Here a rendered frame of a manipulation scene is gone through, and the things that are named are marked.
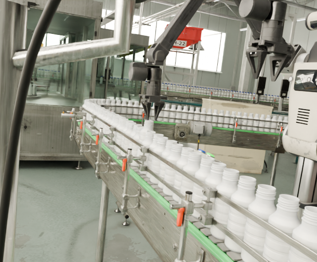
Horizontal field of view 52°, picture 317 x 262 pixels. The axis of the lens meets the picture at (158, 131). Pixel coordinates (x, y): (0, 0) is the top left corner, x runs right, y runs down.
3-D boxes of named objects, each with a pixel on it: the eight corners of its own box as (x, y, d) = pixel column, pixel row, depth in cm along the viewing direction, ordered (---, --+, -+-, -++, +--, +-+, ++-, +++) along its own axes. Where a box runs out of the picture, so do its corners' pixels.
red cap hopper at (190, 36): (154, 138, 820) (166, 23, 780) (152, 133, 890) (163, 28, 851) (189, 141, 829) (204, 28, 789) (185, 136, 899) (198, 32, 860)
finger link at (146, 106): (139, 118, 132) (141, 95, 130) (155, 119, 135) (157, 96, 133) (145, 121, 126) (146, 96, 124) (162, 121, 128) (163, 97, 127)
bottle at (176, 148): (161, 195, 104) (167, 144, 101) (163, 190, 109) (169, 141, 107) (180, 198, 103) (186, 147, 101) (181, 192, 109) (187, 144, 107)
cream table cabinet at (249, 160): (249, 165, 628) (259, 104, 611) (262, 174, 566) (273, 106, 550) (194, 160, 617) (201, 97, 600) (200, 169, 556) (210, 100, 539)
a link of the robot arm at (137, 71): (165, 50, 122) (156, 51, 130) (135, 47, 118) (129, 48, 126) (162, 82, 124) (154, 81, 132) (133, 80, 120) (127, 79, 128)
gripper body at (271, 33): (291, 52, 88) (296, 24, 88) (262, 46, 84) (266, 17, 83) (275, 53, 94) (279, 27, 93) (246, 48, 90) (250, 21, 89)
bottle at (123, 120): (123, 154, 155) (126, 120, 153) (113, 152, 158) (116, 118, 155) (130, 152, 160) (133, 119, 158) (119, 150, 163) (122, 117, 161)
